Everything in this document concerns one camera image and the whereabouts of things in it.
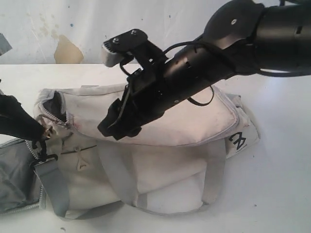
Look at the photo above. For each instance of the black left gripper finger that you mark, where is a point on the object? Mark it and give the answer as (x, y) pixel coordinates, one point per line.
(15, 121)

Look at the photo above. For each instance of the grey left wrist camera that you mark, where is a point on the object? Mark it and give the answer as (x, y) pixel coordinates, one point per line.
(4, 45)

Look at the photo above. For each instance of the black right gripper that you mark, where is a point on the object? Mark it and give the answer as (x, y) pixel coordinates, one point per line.
(149, 94)

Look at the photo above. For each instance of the white fabric duffel bag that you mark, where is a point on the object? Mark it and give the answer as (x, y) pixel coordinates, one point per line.
(174, 165)

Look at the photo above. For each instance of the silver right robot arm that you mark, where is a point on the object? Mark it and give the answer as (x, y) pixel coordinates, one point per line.
(241, 38)

